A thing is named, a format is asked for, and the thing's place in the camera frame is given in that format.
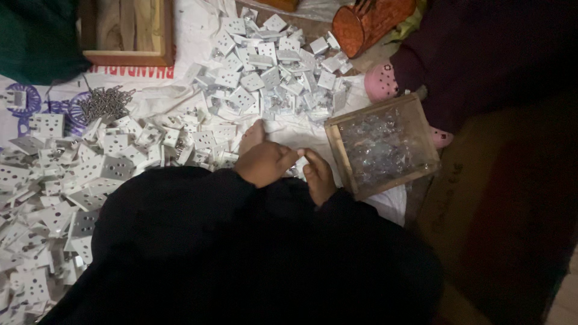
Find person's left hand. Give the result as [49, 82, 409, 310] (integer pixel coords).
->
[233, 141, 300, 189]

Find person's right hand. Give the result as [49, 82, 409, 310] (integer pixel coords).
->
[302, 148, 338, 207]

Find person's bare foot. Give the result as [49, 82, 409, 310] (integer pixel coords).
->
[238, 119, 268, 156]

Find wooden box of clear parts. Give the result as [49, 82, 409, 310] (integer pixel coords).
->
[324, 93, 441, 201]

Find small heap of white socket plates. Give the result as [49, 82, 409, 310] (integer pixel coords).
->
[184, 6, 354, 122]

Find person's black clothing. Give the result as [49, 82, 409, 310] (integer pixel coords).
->
[38, 166, 445, 325]

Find white printed sack sheet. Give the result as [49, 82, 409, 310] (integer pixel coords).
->
[0, 0, 408, 226]

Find clear plastic bag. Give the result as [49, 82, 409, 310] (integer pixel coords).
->
[239, 0, 357, 23]

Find orange woven basket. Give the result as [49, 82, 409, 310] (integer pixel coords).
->
[332, 0, 417, 59]

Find brown cardboard carton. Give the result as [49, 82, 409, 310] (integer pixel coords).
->
[415, 97, 578, 325]

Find pile of metal screws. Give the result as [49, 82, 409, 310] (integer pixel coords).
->
[78, 86, 136, 123]

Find large heap of white socket plates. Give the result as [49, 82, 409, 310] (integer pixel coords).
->
[0, 107, 240, 325]

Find dark green cloth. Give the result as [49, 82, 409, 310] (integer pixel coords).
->
[0, 0, 92, 86]

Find single white socket plate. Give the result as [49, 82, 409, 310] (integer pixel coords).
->
[5, 90, 27, 109]

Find wooden frame tray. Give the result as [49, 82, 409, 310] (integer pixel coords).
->
[79, 0, 176, 67]

